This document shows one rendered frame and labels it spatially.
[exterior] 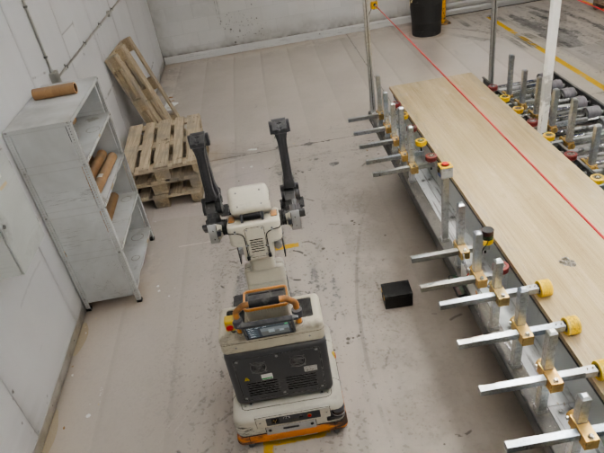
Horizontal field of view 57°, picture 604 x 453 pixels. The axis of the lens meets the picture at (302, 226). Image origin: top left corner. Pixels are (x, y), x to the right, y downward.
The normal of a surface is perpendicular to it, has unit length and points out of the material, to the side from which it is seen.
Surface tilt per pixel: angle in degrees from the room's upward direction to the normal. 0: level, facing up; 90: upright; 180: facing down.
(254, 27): 90
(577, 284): 0
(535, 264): 0
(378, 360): 0
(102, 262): 90
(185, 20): 90
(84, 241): 90
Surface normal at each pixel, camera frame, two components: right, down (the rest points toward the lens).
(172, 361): -0.14, -0.82
